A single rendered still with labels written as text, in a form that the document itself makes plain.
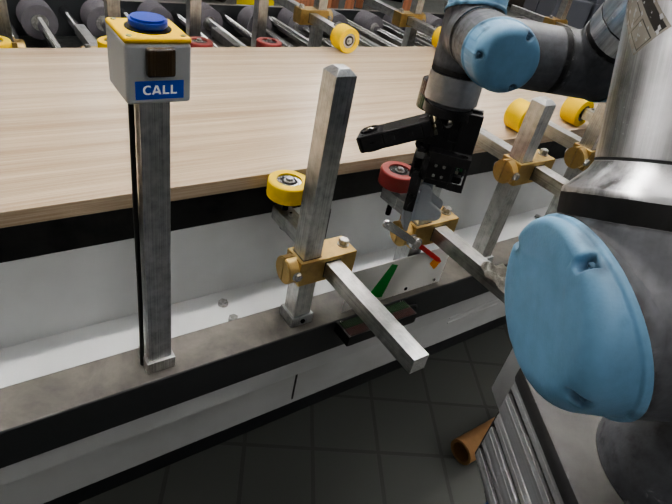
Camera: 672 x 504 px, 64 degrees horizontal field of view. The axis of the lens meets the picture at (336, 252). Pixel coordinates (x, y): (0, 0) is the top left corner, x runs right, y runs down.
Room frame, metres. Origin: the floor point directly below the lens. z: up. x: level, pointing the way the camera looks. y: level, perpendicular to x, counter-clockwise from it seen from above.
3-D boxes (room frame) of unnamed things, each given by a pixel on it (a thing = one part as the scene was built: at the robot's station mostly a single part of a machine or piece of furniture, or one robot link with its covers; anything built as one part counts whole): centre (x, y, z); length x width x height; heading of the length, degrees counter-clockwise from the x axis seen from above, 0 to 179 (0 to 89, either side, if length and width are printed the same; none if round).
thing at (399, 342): (0.73, -0.01, 0.82); 0.43 x 0.03 x 0.04; 41
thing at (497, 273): (0.78, -0.30, 0.87); 0.09 x 0.07 x 0.02; 41
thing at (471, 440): (1.12, -0.61, 0.04); 0.30 x 0.08 x 0.08; 131
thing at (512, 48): (0.67, -0.14, 1.25); 0.11 x 0.11 x 0.08; 10
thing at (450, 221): (0.92, -0.16, 0.84); 0.13 x 0.06 x 0.05; 131
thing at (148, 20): (0.57, 0.25, 1.22); 0.04 x 0.04 x 0.02
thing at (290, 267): (0.75, 0.03, 0.83); 0.13 x 0.06 x 0.05; 131
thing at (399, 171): (1.02, -0.09, 0.85); 0.08 x 0.08 x 0.11
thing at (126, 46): (0.57, 0.25, 1.18); 0.07 x 0.07 x 0.08; 41
